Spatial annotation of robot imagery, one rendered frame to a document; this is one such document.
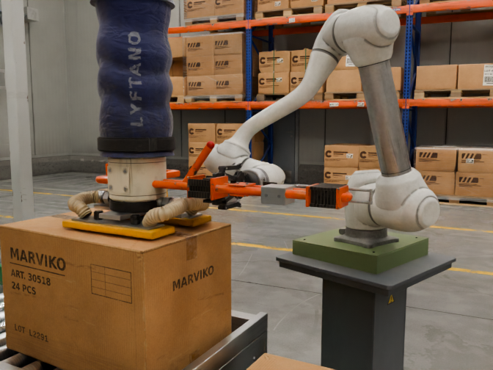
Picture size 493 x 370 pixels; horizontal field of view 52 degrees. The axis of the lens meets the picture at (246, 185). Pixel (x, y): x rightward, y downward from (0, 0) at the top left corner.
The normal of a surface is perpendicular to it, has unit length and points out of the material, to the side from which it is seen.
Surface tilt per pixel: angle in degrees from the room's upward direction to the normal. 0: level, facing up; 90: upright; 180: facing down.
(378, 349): 90
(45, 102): 90
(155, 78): 70
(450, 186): 90
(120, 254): 90
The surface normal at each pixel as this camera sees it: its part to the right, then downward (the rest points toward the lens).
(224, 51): -0.41, 0.12
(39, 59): 0.90, 0.06
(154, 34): 0.73, -0.14
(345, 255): -0.72, 0.09
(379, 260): 0.70, 0.09
